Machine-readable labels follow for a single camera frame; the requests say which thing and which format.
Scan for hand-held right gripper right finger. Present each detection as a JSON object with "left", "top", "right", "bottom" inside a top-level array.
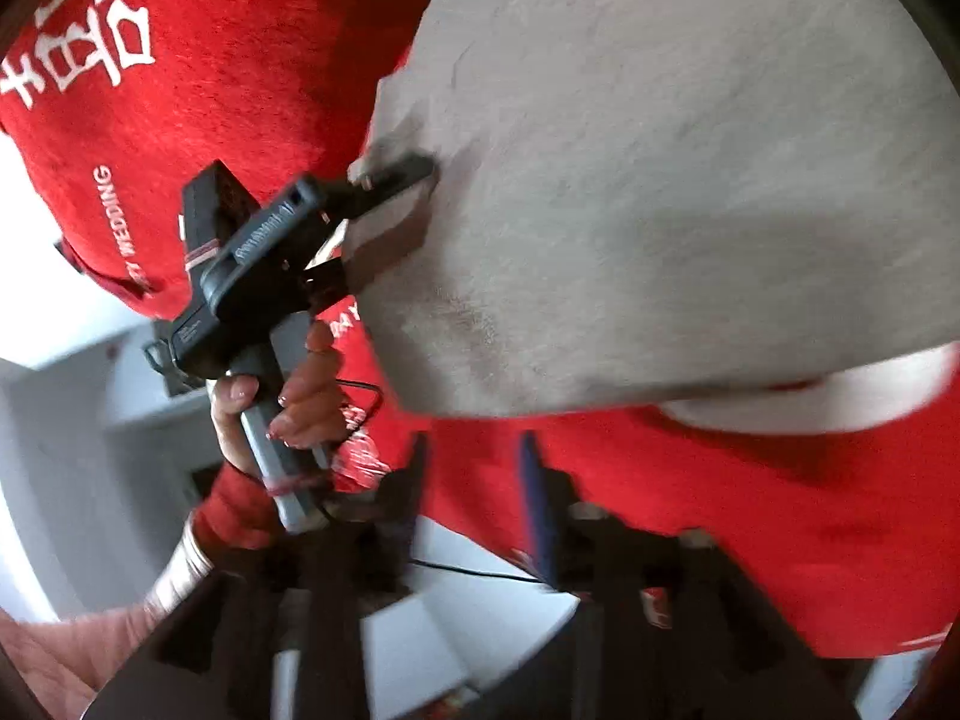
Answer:
[{"left": 517, "top": 431, "right": 863, "bottom": 720}]

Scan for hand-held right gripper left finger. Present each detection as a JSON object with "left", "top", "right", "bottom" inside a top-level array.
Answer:
[{"left": 82, "top": 431, "right": 433, "bottom": 720}]

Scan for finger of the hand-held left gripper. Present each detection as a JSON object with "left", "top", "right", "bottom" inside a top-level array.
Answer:
[
  {"left": 300, "top": 255, "right": 365, "bottom": 314},
  {"left": 328, "top": 154, "right": 440, "bottom": 224}
]

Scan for black cable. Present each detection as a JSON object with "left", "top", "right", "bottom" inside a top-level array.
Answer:
[{"left": 322, "top": 379, "right": 545, "bottom": 586}]

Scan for person's left forearm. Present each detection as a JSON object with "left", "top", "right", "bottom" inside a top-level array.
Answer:
[{"left": 0, "top": 463, "right": 284, "bottom": 720}]

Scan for dark metal wall fixture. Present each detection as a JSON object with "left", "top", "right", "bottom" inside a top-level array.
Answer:
[{"left": 142, "top": 336, "right": 202, "bottom": 398}]

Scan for person's left hand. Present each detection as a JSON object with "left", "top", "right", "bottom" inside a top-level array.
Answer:
[{"left": 208, "top": 321, "right": 347, "bottom": 481}]

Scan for grey knit sweater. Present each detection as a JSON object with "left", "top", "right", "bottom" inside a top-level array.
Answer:
[{"left": 347, "top": 0, "right": 960, "bottom": 421}]

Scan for red printed blanket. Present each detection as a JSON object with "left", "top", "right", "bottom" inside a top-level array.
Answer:
[{"left": 0, "top": 0, "right": 960, "bottom": 661}]

